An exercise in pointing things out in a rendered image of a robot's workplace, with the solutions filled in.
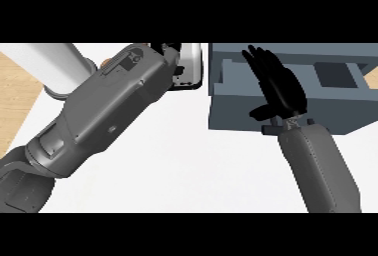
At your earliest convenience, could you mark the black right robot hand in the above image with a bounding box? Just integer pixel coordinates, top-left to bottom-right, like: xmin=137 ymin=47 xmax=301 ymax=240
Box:
xmin=240 ymin=44 xmax=310 ymax=122

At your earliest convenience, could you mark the silver appliance with black rim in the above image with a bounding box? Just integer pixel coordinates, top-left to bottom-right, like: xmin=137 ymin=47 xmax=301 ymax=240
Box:
xmin=170 ymin=43 xmax=203 ymax=91

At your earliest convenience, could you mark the blue-grey cabinet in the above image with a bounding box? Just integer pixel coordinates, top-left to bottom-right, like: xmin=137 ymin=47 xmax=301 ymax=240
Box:
xmin=209 ymin=43 xmax=378 ymax=73

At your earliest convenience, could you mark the white cylinder with grey base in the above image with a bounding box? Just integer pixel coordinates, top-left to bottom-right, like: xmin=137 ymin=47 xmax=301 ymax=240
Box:
xmin=0 ymin=43 xmax=99 ymax=99

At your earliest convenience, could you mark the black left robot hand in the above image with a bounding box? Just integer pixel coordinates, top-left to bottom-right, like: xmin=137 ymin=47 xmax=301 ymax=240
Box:
xmin=149 ymin=42 xmax=183 ymax=54

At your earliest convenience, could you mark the blue-grey open drawer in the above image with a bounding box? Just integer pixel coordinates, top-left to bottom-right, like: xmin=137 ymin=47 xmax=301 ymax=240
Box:
xmin=211 ymin=54 xmax=372 ymax=100

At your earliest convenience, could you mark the blue-grey drawer front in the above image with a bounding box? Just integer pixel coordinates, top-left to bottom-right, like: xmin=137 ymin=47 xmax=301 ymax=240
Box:
xmin=208 ymin=87 xmax=378 ymax=136

